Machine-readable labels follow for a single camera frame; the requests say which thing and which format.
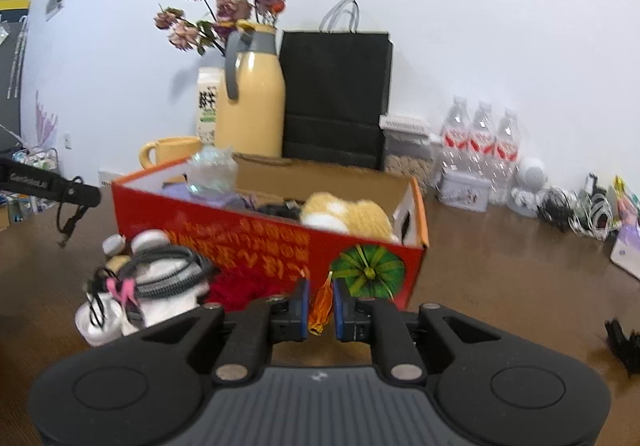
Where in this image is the yellow and white plush toy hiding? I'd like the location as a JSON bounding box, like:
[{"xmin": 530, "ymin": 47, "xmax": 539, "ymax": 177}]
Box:
[{"xmin": 299, "ymin": 192, "xmax": 401, "ymax": 244}]

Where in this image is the yellow thermos jug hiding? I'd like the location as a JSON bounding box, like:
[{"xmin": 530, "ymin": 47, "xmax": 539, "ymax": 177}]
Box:
[{"xmin": 214, "ymin": 20, "xmax": 287, "ymax": 159}]

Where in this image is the white round cap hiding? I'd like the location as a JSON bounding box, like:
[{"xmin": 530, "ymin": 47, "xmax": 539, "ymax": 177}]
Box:
[{"xmin": 131, "ymin": 229, "xmax": 172, "ymax": 254}]

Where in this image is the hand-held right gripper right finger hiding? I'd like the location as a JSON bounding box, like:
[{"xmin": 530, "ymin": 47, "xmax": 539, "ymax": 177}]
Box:
[{"xmin": 333, "ymin": 281, "xmax": 502, "ymax": 383}]

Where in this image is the white cable bundle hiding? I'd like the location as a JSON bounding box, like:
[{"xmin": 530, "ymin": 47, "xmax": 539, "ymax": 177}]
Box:
[{"xmin": 570, "ymin": 191, "xmax": 621, "ymax": 241}]

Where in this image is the colourful snack packet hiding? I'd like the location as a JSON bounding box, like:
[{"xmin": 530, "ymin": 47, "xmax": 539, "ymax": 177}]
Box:
[{"xmin": 612, "ymin": 176, "xmax": 640, "ymax": 227}]

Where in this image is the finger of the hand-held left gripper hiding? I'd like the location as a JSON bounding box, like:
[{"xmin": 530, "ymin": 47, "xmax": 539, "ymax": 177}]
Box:
[{"xmin": 47, "ymin": 174, "xmax": 102, "ymax": 207}]

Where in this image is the black paper bag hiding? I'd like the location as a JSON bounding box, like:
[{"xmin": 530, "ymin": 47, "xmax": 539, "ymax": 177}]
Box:
[{"xmin": 278, "ymin": 0, "xmax": 393, "ymax": 171}]

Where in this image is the grey braided cable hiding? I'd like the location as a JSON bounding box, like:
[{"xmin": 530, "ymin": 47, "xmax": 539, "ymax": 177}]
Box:
[{"xmin": 85, "ymin": 246, "xmax": 213, "ymax": 327}]

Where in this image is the red artificial rose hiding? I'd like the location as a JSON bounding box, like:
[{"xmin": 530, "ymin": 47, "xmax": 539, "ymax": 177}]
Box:
[{"xmin": 206, "ymin": 271, "xmax": 297, "ymax": 313}]

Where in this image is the clear plastic cup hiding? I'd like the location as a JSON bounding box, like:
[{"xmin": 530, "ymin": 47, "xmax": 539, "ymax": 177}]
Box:
[{"xmin": 186, "ymin": 145, "xmax": 239, "ymax": 199}]

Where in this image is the yellow mug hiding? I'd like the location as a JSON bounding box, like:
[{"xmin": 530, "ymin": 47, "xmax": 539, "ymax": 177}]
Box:
[{"xmin": 139, "ymin": 136, "xmax": 205, "ymax": 171}]

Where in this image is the white tin box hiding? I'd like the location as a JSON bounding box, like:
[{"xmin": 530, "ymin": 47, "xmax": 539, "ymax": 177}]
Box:
[{"xmin": 436, "ymin": 170, "xmax": 493, "ymax": 213}]

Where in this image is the purple knitted cloth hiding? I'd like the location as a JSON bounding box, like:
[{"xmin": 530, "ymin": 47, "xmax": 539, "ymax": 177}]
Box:
[{"xmin": 161, "ymin": 180, "xmax": 256, "ymax": 211}]

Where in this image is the white robot toy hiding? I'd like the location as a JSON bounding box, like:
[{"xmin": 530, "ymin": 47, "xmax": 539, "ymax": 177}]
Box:
[{"xmin": 509, "ymin": 157, "xmax": 549, "ymax": 217}]

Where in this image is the red cardboard box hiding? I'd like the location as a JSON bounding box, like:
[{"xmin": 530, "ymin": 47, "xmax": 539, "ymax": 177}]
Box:
[{"xmin": 111, "ymin": 153, "xmax": 430, "ymax": 311}]

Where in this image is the orange tassel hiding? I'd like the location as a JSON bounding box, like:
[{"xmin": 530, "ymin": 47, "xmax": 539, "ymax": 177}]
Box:
[{"xmin": 307, "ymin": 272, "xmax": 335, "ymax": 336}]

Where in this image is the black cable bundle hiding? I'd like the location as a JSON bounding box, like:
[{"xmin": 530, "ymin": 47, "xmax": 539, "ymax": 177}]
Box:
[{"xmin": 537, "ymin": 188, "xmax": 578, "ymax": 233}]

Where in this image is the small white plug cap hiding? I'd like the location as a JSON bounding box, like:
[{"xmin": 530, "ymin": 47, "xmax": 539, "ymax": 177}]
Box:
[{"xmin": 102, "ymin": 234, "xmax": 127, "ymax": 257}]

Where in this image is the black USB cable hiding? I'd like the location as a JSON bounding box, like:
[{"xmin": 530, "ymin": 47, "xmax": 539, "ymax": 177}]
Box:
[{"xmin": 56, "ymin": 176, "xmax": 87, "ymax": 249}]

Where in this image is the dark board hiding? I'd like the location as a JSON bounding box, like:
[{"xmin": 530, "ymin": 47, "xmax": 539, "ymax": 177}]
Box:
[{"xmin": 0, "ymin": 0, "xmax": 32, "ymax": 151}]

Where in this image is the black glove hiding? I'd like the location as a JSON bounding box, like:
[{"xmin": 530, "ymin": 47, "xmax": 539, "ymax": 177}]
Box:
[{"xmin": 604, "ymin": 318, "xmax": 640, "ymax": 364}]

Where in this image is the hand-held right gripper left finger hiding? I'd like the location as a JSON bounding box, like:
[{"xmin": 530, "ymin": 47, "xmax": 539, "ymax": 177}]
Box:
[{"xmin": 140, "ymin": 278, "xmax": 311, "ymax": 384}]

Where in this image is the purple wall decal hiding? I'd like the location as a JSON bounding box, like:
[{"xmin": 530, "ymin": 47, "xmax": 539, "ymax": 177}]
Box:
[{"xmin": 34, "ymin": 90, "xmax": 60, "ymax": 154}]

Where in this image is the white milk carton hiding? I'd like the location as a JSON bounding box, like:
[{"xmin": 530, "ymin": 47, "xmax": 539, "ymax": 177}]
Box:
[{"xmin": 195, "ymin": 66, "xmax": 221, "ymax": 147}]

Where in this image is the dark blue glasses case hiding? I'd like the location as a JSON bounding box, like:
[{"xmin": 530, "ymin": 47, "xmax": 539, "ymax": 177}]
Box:
[{"xmin": 256, "ymin": 200, "xmax": 303, "ymax": 221}]

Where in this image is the clear jar of seeds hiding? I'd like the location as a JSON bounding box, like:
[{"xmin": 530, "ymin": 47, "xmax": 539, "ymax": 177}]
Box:
[{"xmin": 378, "ymin": 114, "xmax": 433, "ymax": 191}]

